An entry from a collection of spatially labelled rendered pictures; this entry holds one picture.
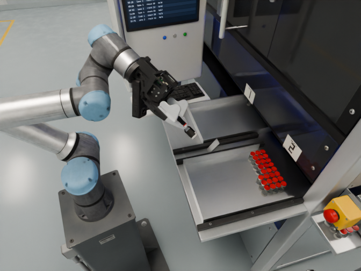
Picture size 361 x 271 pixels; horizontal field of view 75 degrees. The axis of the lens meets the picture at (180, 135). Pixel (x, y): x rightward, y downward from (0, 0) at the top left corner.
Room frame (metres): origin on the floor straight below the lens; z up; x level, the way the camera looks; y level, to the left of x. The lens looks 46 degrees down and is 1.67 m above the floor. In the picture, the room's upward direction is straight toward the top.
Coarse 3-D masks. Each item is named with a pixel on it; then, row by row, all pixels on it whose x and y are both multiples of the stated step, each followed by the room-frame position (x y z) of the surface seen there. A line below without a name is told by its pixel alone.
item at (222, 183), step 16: (192, 160) 0.60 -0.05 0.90; (208, 160) 0.62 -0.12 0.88; (224, 160) 0.62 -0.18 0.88; (240, 160) 0.62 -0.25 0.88; (192, 176) 0.54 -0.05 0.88; (208, 176) 0.54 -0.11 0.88; (224, 176) 0.54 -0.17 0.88; (240, 176) 0.54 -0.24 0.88; (256, 176) 0.54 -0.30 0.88; (192, 192) 0.46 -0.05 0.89; (208, 192) 0.46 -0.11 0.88; (224, 192) 0.46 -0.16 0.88; (240, 192) 0.46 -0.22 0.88; (256, 192) 0.46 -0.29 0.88; (208, 208) 0.40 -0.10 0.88; (224, 208) 0.40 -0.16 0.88; (240, 208) 0.40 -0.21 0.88; (256, 208) 0.39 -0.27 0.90
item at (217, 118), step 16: (240, 96) 1.03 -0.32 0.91; (192, 112) 0.92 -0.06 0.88; (208, 112) 0.92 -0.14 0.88; (224, 112) 0.92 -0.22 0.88; (240, 112) 0.92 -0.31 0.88; (256, 112) 0.92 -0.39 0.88; (208, 128) 0.81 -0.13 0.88; (224, 128) 0.81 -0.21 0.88; (240, 128) 0.81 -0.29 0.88; (256, 128) 0.81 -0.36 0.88
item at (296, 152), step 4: (288, 136) 0.60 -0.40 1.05; (288, 140) 0.59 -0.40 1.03; (292, 140) 0.58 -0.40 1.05; (284, 144) 0.60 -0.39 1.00; (288, 144) 0.58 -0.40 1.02; (296, 144) 0.56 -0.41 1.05; (296, 148) 0.55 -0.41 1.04; (288, 152) 0.57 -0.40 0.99; (292, 152) 0.55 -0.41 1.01; (296, 152) 0.54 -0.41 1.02; (300, 152) 0.53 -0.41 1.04; (292, 156) 0.55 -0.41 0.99; (296, 156) 0.53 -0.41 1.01; (296, 160) 0.53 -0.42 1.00
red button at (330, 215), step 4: (324, 212) 0.33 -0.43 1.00; (328, 212) 0.32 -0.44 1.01; (332, 212) 0.32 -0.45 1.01; (324, 216) 0.32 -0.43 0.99; (328, 216) 0.31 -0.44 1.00; (332, 216) 0.31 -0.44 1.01; (336, 216) 0.31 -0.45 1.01; (328, 220) 0.31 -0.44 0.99; (332, 220) 0.30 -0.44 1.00; (336, 220) 0.30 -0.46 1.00
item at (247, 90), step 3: (246, 84) 0.93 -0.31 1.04; (246, 87) 0.93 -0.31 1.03; (249, 87) 0.91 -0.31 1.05; (246, 90) 0.92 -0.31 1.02; (249, 90) 0.90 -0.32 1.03; (246, 93) 0.92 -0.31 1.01; (249, 93) 0.89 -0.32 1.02; (252, 93) 0.87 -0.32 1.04; (246, 96) 0.91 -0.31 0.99; (252, 96) 0.86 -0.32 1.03; (249, 99) 0.88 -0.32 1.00; (252, 99) 0.86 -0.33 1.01; (252, 102) 0.85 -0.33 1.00
